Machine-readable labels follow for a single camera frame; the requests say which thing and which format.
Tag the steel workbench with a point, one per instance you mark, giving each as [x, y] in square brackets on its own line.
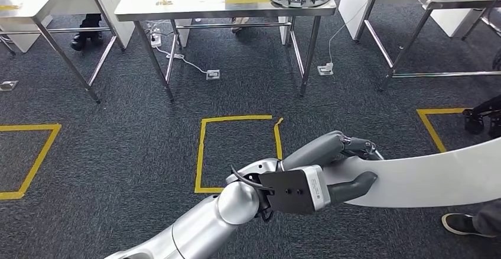
[188, 2]

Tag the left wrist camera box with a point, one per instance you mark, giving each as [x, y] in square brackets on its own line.
[289, 190]

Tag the white power strip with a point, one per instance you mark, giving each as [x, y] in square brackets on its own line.
[156, 41]

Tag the person's foot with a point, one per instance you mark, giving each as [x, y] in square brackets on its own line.
[458, 224]
[236, 29]
[80, 41]

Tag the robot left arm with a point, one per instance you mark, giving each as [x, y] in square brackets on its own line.
[203, 230]

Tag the white curved body panel part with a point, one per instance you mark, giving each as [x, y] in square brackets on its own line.
[430, 179]

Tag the person's leg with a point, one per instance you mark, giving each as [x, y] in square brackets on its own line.
[489, 218]

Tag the floor socket plate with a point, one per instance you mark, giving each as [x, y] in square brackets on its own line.
[325, 70]
[213, 74]
[8, 86]

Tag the white table side panel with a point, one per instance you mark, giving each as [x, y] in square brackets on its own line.
[358, 2]
[113, 18]

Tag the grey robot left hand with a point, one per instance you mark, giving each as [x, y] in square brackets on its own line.
[313, 151]

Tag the yellow floor tape square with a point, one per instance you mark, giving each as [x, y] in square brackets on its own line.
[200, 155]
[40, 159]

